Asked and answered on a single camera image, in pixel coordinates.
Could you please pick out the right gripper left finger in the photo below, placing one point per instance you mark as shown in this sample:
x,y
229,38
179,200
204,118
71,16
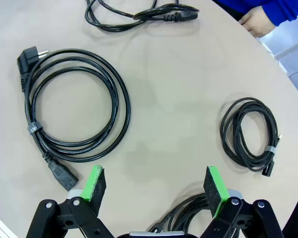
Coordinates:
x,y
94,191

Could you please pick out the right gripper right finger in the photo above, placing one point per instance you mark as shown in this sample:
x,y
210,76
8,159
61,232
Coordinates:
x,y
214,188

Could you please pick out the person's left forearm blue sleeve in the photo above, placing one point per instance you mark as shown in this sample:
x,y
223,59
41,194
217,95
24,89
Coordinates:
x,y
288,12

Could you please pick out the person's left hand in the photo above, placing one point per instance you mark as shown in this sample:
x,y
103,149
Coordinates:
x,y
257,22

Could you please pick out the person in blue hoodie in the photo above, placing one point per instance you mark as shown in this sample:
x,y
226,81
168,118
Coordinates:
x,y
233,5

